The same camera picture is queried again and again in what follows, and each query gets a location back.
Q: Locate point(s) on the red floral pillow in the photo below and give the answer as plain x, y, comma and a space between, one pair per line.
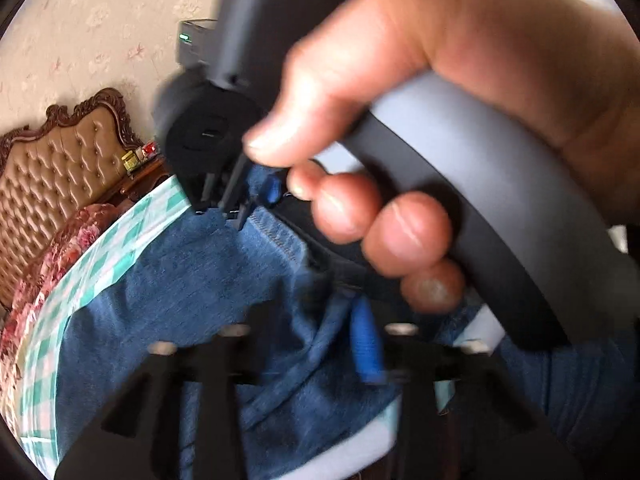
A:
65, 245

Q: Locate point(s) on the small red box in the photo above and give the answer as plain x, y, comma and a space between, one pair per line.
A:
149, 149

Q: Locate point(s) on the tufted leather carved headboard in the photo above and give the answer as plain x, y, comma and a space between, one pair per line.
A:
60, 170

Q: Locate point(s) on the person's leg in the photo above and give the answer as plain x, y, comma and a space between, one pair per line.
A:
575, 400

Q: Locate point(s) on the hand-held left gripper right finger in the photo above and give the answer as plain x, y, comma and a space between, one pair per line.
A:
367, 345

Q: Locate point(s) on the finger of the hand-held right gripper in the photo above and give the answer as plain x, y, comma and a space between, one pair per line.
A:
212, 195
271, 190

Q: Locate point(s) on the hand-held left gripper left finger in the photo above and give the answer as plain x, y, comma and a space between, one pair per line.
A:
220, 375

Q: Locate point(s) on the dark wooden nightstand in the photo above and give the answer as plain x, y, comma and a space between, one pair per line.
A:
145, 180

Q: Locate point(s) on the person's right hand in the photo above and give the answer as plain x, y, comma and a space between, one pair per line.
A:
475, 35

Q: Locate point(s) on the blue denim pants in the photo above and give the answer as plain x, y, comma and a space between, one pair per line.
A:
175, 285

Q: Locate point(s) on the small yellow box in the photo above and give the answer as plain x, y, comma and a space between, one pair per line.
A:
130, 160

